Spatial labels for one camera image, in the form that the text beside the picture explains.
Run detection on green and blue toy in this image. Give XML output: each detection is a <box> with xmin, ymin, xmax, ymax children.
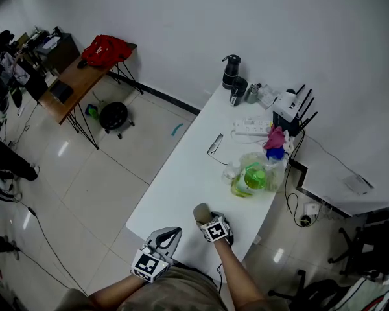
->
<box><xmin>84</xmin><ymin>103</ymin><xmax>100</xmax><ymax>120</ymax></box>

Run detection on white wall notice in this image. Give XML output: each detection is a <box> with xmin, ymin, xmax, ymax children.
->
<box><xmin>342</xmin><ymin>172</ymin><xmax>375</xmax><ymax>196</ymax></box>

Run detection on small steel bottle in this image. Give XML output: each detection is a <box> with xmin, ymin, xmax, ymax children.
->
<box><xmin>244</xmin><ymin>82</ymin><xmax>263</xmax><ymax>104</ymax></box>

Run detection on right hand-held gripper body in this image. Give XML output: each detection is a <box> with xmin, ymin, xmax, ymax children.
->
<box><xmin>199</xmin><ymin>211</ymin><xmax>237</xmax><ymax>247</ymax></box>

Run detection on person's left forearm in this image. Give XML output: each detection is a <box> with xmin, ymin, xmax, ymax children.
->
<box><xmin>88</xmin><ymin>273</ymin><xmax>147</xmax><ymax>311</ymax></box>

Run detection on blue cloth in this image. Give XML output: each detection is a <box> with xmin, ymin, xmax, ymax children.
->
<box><xmin>265</xmin><ymin>146</ymin><xmax>285</xmax><ymax>161</ymax></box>

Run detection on red bag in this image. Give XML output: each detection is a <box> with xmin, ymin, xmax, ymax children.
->
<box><xmin>80</xmin><ymin>34</ymin><xmax>133</xmax><ymax>68</ymax></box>

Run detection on small black box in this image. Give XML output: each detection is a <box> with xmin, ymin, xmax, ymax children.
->
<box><xmin>49</xmin><ymin>80</ymin><xmax>75</xmax><ymax>104</ymax></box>

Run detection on clear plastic packet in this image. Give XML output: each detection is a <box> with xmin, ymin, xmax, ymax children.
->
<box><xmin>257</xmin><ymin>83</ymin><xmax>281</xmax><ymax>110</ymax></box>

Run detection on black floor cable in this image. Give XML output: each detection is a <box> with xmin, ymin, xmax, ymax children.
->
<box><xmin>14</xmin><ymin>198</ymin><xmax>89</xmax><ymax>297</ymax></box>

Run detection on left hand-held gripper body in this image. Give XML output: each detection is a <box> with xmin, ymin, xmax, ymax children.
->
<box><xmin>130</xmin><ymin>242</ymin><xmax>175</xmax><ymax>284</ymax></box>

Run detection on person's beige printed shirt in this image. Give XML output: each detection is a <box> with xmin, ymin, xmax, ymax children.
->
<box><xmin>62</xmin><ymin>264</ymin><xmax>291</xmax><ymax>311</ymax></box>

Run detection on tall black water bottle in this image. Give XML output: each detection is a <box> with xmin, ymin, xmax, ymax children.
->
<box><xmin>221</xmin><ymin>54</ymin><xmax>243</xmax><ymax>91</ymax></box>

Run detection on white power strip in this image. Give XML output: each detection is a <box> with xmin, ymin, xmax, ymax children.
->
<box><xmin>233</xmin><ymin>117</ymin><xmax>274</xmax><ymax>138</ymax></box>

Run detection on small clear bottle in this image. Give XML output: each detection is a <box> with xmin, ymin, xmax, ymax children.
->
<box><xmin>222</xmin><ymin>161</ymin><xmax>241</xmax><ymax>183</ymax></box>

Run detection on white cloth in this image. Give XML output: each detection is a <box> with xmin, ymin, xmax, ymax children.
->
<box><xmin>282</xmin><ymin>130</ymin><xmax>296</xmax><ymax>154</ymax></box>

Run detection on black office chair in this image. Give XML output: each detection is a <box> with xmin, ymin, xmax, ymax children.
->
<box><xmin>328</xmin><ymin>205</ymin><xmax>389</xmax><ymax>279</ymax></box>
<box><xmin>267</xmin><ymin>270</ymin><xmax>346</xmax><ymax>311</ymax></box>

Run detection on black round stool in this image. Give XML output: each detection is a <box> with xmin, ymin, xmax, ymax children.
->
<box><xmin>99</xmin><ymin>101</ymin><xmax>136</xmax><ymax>139</ymax></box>

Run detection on wooden table black legs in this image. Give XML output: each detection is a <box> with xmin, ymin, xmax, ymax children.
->
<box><xmin>38</xmin><ymin>42</ymin><xmax>145</xmax><ymax>151</ymax></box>

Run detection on black cabinet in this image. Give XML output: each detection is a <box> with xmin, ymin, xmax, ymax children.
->
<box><xmin>28</xmin><ymin>27</ymin><xmax>82</xmax><ymax>76</ymax></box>

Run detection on black and white box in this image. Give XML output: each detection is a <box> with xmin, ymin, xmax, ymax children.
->
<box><xmin>271</xmin><ymin>91</ymin><xmax>301</xmax><ymax>138</ymax></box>

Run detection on black tumbler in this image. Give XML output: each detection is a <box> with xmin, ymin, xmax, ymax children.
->
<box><xmin>228</xmin><ymin>76</ymin><xmax>249</xmax><ymax>107</ymax></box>

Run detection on black-framed eyeglasses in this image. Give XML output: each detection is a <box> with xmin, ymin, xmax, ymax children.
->
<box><xmin>206</xmin><ymin>133</ymin><xmax>230</xmax><ymax>166</ymax></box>

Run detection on person's right forearm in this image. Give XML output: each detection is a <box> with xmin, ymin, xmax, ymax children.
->
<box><xmin>213</xmin><ymin>238</ymin><xmax>270</xmax><ymax>311</ymax></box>

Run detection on green bottle in plastic bag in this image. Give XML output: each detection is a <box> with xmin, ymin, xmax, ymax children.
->
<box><xmin>224</xmin><ymin>152</ymin><xmax>287</xmax><ymax>200</ymax></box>

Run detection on pink cloth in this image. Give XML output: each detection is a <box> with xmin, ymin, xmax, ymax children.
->
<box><xmin>265</xmin><ymin>125</ymin><xmax>287</xmax><ymax>151</ymax></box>

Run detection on beige glasses case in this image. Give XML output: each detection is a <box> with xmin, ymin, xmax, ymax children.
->
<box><xmin>193</xmin><ymin>203</ymin><xmax>212</xmax><ymax>225</ymax></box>

